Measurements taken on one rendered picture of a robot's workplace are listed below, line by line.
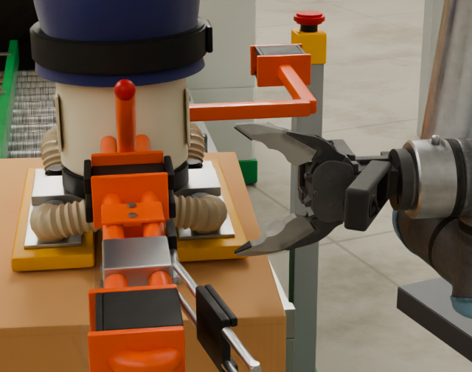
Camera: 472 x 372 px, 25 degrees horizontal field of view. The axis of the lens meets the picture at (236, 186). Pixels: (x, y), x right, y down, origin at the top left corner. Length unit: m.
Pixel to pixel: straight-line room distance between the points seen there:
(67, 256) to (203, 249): 0.16
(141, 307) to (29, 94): 2.94
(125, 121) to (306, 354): 1.58
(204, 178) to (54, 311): 0.34
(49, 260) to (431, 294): 0.67
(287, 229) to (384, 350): 1.96
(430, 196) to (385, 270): 2.45
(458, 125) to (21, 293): 0.56
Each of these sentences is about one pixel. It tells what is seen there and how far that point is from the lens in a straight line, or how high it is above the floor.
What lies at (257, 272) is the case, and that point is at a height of 0.94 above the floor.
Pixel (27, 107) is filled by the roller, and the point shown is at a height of 0.54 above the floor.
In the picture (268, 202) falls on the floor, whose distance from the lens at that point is 4.22.
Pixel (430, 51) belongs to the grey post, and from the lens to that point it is 4.95.
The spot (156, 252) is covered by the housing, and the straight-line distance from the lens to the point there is 0.99.
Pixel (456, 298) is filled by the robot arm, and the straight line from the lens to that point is 1.31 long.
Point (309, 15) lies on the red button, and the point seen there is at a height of 1.04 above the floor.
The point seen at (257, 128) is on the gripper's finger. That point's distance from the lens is 1.16.
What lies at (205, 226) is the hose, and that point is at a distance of 1.28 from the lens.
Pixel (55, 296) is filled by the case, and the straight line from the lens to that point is 1.26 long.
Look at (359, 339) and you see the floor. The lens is 3.20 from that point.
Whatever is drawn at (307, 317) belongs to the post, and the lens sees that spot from 2.63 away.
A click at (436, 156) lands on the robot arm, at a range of 1.21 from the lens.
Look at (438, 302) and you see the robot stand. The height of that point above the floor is 0.75.
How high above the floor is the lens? 1.48
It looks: 20 degrees down
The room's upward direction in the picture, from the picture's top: straight up
